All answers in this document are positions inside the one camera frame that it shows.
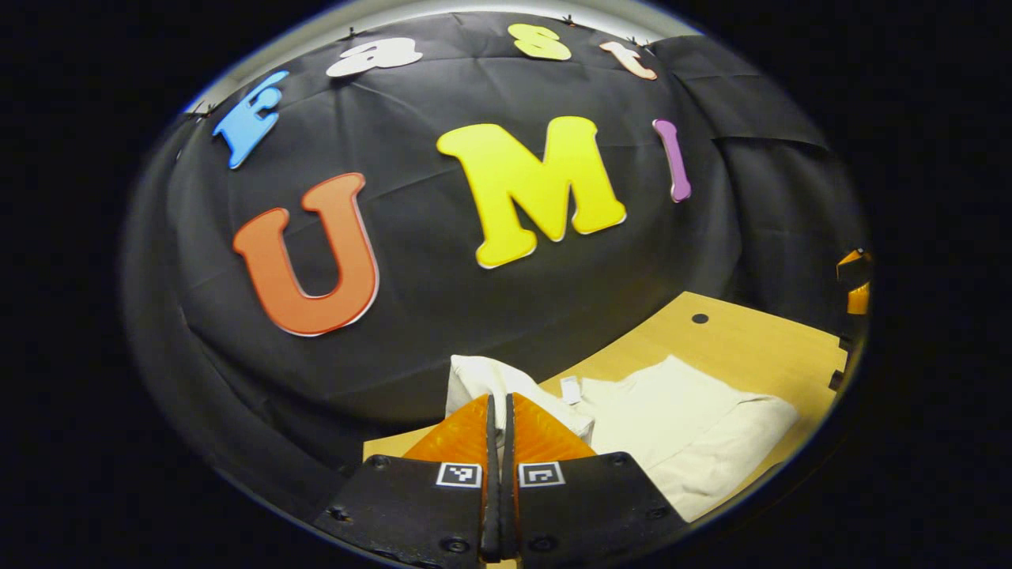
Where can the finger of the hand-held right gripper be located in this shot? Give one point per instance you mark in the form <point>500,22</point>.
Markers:
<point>859,300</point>
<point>854,265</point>

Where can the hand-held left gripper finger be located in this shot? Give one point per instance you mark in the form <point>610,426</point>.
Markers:
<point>491,474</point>
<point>508,474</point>

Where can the white long-sleeved garment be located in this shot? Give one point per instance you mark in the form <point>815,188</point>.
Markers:
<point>680,427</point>

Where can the black backdrop cloth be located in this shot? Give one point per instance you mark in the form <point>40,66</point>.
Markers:
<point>474,316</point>

